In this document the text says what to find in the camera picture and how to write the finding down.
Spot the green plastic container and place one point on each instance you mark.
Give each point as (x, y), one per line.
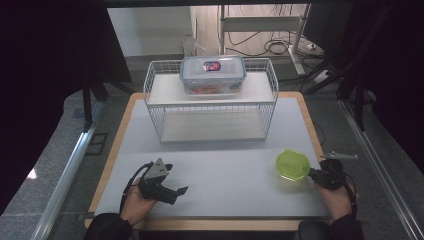
(292, 166)

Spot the translucent plastic box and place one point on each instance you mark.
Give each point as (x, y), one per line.
(190, 48)

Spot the white metal desk frame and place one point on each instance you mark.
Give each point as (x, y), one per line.
(260, 23)

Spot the white power strip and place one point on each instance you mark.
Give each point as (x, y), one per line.
(321, 76)

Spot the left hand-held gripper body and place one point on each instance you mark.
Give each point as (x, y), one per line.
(155, 185)

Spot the aluminium rail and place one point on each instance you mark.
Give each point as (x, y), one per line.
(380, 170)
(66, 176)

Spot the light grey table mat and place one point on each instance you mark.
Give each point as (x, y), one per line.
(213, 173)

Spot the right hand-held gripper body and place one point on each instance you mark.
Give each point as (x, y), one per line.
(328, 175)

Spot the black rectangular floor frame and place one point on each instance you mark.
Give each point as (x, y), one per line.
(96, 144)

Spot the clear rectangular food container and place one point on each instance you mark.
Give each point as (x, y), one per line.
(213, 75)

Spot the person's left hand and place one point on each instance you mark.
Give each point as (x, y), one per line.
(136, 206)

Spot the black metal stand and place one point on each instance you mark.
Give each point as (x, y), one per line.
(88, 100)
(359, 103)

